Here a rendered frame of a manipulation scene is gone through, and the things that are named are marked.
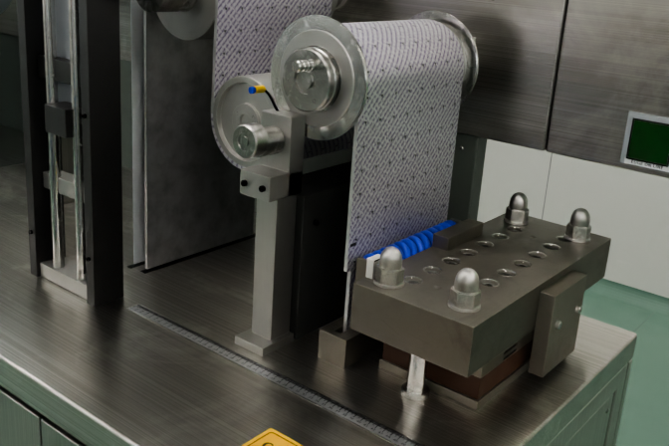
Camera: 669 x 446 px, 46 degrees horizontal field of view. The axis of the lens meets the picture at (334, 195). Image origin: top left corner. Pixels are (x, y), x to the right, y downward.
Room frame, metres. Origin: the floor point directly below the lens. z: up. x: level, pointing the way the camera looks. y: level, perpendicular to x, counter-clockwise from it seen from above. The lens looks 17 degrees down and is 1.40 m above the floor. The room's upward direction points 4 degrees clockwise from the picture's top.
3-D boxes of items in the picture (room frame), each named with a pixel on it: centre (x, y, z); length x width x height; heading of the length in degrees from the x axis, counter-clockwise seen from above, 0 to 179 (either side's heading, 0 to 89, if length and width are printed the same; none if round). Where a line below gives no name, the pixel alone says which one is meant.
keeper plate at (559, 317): (0.92, -0.30, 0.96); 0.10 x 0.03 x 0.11; 142
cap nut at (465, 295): (0.81, -0.15, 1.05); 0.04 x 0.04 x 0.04
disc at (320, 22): (0.94, 0.03, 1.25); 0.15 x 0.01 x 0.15; 52
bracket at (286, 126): (0.94, 0.08, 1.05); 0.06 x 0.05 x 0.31; 142
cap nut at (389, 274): (0.86, -0.07, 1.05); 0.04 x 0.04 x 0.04
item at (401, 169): (1.00, -0.09, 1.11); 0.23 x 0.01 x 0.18; 142
